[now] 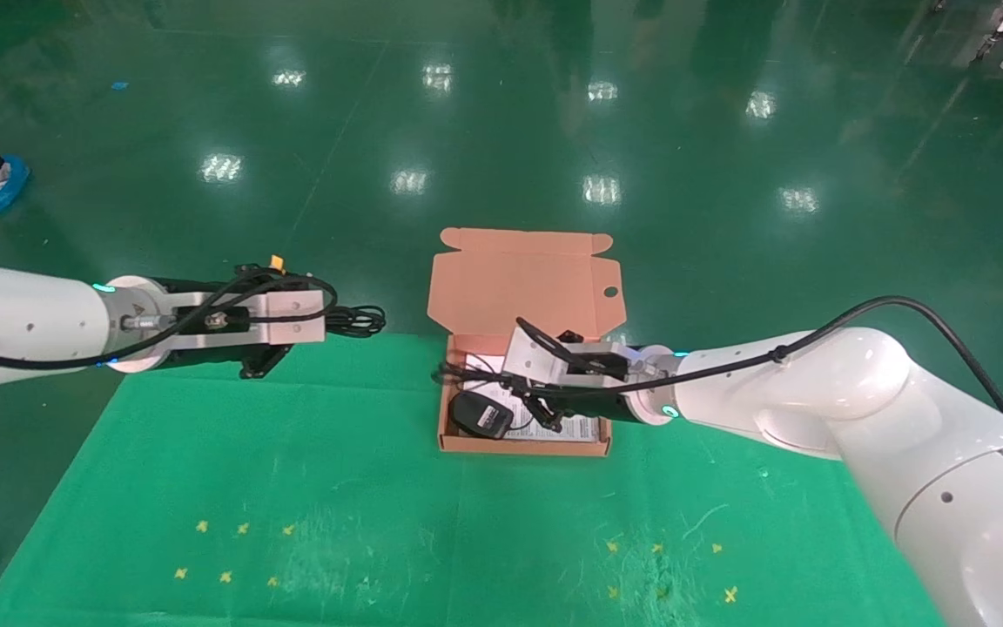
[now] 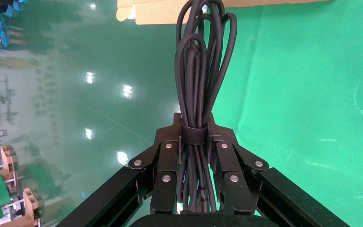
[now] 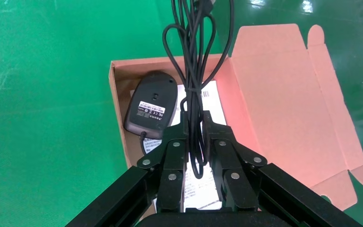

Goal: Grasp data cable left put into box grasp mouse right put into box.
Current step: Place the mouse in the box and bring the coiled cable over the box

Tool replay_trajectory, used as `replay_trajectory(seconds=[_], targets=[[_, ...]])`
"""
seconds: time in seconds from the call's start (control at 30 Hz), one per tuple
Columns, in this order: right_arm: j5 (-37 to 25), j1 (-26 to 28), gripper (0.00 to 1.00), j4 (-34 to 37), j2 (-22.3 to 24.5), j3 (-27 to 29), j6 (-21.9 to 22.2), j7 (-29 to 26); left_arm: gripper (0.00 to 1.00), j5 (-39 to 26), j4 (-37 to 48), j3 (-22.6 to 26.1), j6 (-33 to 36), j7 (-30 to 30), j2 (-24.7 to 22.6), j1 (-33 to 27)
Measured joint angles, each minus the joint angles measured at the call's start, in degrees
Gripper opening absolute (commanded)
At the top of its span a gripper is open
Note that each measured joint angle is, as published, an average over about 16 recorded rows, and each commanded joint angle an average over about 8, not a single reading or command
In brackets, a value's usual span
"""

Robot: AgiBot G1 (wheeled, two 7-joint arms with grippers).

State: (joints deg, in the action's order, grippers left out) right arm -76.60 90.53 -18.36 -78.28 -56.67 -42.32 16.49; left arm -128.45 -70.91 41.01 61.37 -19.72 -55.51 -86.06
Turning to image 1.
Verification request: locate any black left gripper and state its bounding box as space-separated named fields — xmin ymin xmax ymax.
xmin=156 ymin=344 xmax=294 ymax=381

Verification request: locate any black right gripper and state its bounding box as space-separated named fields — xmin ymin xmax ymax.
xmin=515 ymin=388 xmax=642 ymax=435

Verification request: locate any black wired computer mouse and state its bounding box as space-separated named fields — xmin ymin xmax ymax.
xmin=432 ymin=353 xmax=516 ymax=442

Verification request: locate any black data cable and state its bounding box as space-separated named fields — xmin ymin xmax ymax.
xmin=325 ymin=305 xmax=387 ymax=340

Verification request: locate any brown cardboard mailer box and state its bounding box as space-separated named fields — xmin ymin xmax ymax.
xmin=427 ymin=228 xmax=628 ymax=457

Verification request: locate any white printed manual sheet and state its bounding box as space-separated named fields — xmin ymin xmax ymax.
xmin=465 ymin=353 xmax=601 ymax=443

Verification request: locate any green table cloth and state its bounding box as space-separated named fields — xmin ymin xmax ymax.
xmin=0 ymin=334 xmax=946 ymax=627

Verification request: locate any blue shoe cover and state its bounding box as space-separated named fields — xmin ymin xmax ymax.
xmin=0 ymin=155 xmax=32 ymax=212

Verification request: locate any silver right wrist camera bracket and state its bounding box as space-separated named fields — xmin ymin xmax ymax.
xmin=504 ymin=329 xmax=642 ymax=389

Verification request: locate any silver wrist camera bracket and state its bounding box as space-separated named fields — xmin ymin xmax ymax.
xmin=172 ymin=290 xmax=328 ymax=347
xmin=504 ymin=329 xmax=642 ymax=389

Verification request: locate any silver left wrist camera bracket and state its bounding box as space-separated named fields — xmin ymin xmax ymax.
xmin=172 ymin=290 xmax=328 ymax=347

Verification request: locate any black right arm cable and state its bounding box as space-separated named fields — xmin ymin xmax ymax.
xmin=632 ymin=296 xmax=1003 ymax=424

